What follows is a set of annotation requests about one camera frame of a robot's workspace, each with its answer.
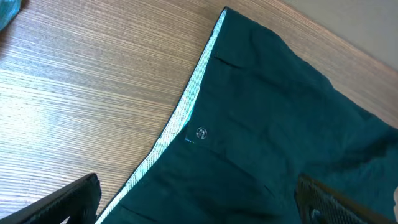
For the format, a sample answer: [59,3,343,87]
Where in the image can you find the dark green shorts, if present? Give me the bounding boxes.
[99,8,397,223]

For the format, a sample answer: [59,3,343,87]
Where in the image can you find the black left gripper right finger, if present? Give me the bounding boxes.
[295,175,395,224]

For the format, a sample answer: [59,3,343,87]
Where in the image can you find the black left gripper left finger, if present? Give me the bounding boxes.
[1,173,101,224]

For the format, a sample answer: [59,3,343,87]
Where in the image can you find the folded light blue jeans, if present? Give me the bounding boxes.
[0,0,21,30]

